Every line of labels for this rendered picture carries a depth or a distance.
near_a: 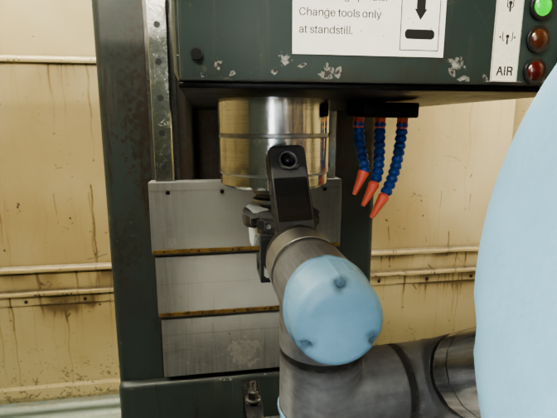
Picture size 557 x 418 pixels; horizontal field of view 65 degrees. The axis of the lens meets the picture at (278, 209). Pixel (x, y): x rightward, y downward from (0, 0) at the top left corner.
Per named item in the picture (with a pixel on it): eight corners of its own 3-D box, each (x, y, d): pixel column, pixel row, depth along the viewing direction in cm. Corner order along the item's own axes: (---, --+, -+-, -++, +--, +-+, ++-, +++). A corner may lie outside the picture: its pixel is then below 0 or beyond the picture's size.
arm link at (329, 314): (288, 383, 33) (290, 278, 31) (268, 318, 44) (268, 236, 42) (387, 374, 34) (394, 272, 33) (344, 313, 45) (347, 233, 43)
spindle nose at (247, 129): (298, 175, 75) (299, 104, 73) (349, 187, 61) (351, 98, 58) (207, 180, 69) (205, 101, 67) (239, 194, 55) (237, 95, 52)
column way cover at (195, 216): (336, 365, 120) (342, 178, 110) (158, 381, 113) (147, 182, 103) (331, 356, 125) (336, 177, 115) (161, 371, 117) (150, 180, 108)
